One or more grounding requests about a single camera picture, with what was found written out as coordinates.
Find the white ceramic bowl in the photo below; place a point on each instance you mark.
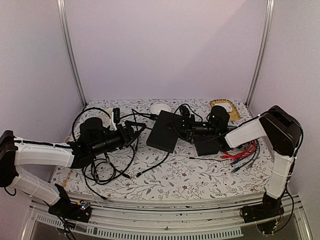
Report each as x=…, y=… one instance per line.
x=157, y=108

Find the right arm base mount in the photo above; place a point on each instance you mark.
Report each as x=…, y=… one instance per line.
x=269, y=208

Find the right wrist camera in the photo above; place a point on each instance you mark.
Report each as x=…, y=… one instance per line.
x=184, y=111

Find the front aluminium rail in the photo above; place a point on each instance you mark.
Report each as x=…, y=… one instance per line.
x=202, y=219

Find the black network switch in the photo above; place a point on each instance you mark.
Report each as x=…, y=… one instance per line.
x=207, y=148
x=162, y=137

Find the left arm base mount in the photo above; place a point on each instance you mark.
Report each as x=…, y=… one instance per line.
x=66, y=210

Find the white small box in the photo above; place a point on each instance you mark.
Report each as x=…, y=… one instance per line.
x=228, y=107

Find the cream ceramic mug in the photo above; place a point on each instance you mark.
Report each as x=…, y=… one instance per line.
x=105, y=116

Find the woven bamboo tray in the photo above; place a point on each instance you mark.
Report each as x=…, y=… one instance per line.
x=234, y=115

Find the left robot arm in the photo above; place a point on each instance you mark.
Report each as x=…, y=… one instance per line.
x=94, y=139

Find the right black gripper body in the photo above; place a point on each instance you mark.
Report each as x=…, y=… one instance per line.
x=191, y=128

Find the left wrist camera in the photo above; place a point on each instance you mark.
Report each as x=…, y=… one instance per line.
x=115, y=118

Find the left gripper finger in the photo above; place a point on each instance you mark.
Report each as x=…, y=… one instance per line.
x=136, y=132
x=133, y=124

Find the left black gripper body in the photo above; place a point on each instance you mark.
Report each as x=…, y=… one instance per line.
x=126, y=138

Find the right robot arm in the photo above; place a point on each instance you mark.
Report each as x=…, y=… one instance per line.
x=283, y=131

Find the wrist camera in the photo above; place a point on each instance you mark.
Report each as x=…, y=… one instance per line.
x=184, y=111
x=115, y=118

